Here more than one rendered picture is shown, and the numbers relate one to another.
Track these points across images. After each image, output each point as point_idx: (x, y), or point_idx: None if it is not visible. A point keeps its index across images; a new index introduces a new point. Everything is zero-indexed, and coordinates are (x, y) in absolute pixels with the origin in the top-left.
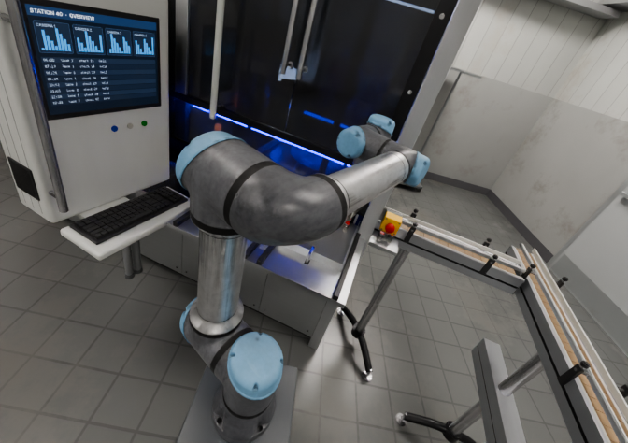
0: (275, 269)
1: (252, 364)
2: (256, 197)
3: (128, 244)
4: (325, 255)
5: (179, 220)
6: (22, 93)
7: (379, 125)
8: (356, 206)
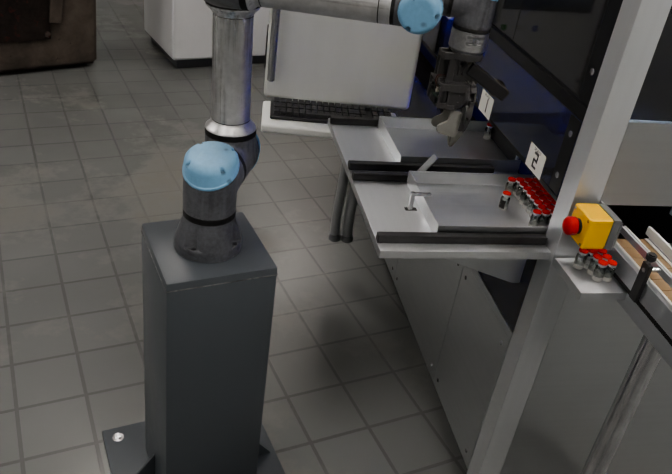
0: (362, 190)
1: (202, 154)
2: None
3: (293, 132)
4: (445, 220)
5: (337, 117)
6: None
7: None
8: None
